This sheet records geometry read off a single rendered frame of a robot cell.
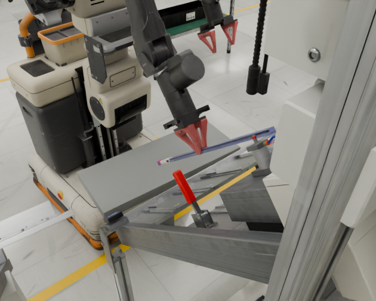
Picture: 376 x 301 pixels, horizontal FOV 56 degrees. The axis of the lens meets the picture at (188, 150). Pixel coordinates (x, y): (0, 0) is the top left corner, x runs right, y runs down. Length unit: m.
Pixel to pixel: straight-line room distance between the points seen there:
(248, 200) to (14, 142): 2.32
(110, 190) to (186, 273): 0.66
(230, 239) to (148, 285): 1.27
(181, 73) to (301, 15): 0.51
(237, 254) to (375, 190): 0.28
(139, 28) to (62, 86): 0.85
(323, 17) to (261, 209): 0.28
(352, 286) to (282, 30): 0.26
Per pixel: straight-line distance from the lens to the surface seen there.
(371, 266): 0.39
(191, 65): 0.76
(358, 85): 0.21
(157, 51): 0.81
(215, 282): 1.73
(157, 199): 1.05
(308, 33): 0.25
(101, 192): 1.28
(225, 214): 0.63
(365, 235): 0.39
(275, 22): 0.27
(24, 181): 2.34
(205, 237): 0.54
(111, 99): 1.38
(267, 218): 0.47
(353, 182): 0.24
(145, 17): 0.80
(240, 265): 0.50
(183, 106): 0.80
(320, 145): 0.24
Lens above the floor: 1.51
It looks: 40 degrees down
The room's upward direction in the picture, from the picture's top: straight up
